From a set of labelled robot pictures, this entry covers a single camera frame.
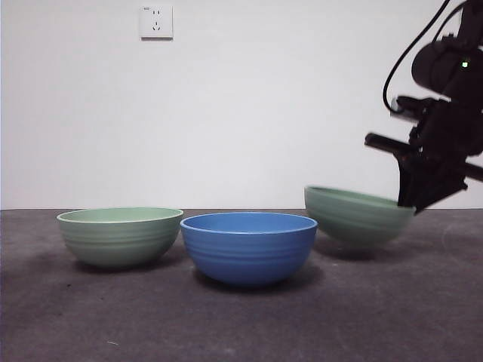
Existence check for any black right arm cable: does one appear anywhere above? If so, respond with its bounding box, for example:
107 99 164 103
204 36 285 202
382 0 452 114
432 0 477 43

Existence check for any white wall socket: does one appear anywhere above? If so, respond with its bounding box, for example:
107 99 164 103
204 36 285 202
139 4 174 41

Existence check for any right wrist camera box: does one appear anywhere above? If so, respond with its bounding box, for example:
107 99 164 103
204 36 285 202
389 96 427 122

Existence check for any blue ribbed bowl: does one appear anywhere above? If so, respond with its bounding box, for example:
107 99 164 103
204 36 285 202
180 212 318 286

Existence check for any green ribbed bowl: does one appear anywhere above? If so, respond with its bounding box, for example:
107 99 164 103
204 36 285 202
303 186 417 253
56 207 184 269

